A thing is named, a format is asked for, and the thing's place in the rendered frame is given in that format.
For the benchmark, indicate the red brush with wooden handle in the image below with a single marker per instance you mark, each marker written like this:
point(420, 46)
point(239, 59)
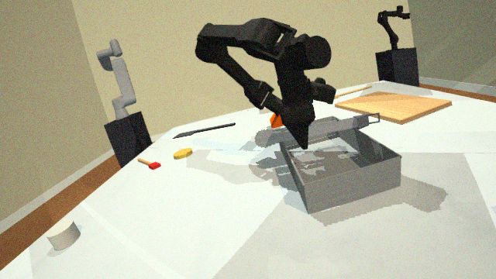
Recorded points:
point(152, 166)

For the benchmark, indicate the beige cylinder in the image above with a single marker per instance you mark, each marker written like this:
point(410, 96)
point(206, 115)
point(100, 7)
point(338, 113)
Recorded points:
point(63, 234)

